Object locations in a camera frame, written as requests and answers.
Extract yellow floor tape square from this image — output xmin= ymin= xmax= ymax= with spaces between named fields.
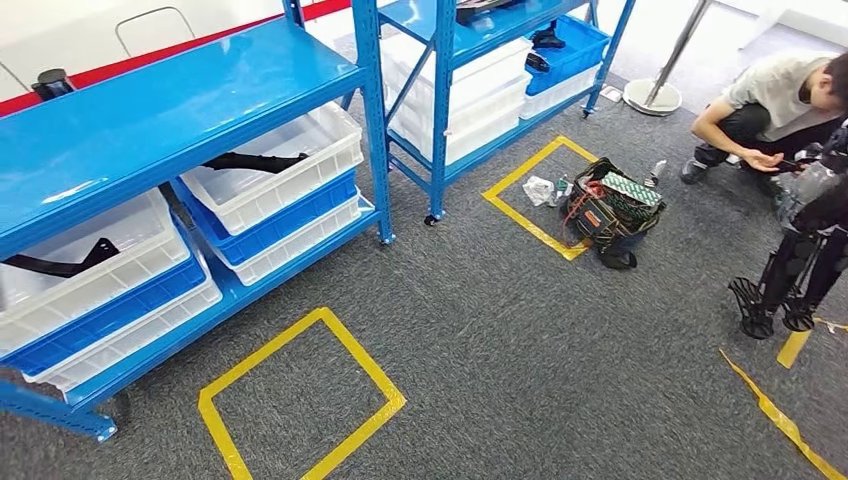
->
xmin=720 ymin=317 xmax=848 ymax=480

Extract green white patterned pack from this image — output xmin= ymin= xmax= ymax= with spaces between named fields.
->
xmin=599 ymin=172 xmax=664 ymax=207

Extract blue plastic bin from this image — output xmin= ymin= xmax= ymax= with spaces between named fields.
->
xmin=170 ymin=168 xmax=359 ymax=268
xmin=0 ymin=254 xmax=208 ymax=379
xmin=525 ymin=14 xmax=611 ymax=97

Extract black plastic plate bracket part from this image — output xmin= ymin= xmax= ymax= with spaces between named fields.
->
xmin=455 ymin=0 xmax=525 ymax=24

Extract black curved trim part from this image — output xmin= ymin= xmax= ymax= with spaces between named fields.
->
xmin=201 ymin=152 xmax=311 ymax=176
xmin=0 ymin=237 xmax=122 ymax=280

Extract large white plastic bin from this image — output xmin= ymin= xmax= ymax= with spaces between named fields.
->
xmin=380 ymin=33 xmax=533 ymax=167

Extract person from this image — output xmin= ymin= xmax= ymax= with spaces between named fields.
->
xmin=680 ymin=51 xmax=848 ymax=187

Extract person's hand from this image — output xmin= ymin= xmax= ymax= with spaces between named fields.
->
xmin=741 ymin=148 xmax=786 ymax=174

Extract blue metal shelf rack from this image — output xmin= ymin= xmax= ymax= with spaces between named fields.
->
xmin=0 ymin=0 xmax=397 ymax=444
xmin=341 ymin=0 xmax=637 ymax=228

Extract black barrier post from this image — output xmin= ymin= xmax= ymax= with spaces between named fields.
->
xmin=31 ymin=68 xmax=75 ymax=102

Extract black moulded part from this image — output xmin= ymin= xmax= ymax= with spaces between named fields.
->
xmin=529 ymin=19 xmax=568 ymax=51

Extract crumpled clear plastic wrap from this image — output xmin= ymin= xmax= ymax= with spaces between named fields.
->
xmin=521 ymin=175 xmax=556 ymax=208

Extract black orange tool bag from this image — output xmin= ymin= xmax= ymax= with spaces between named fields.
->
xmin=561 ymin=156 xmax=667 ymax=271

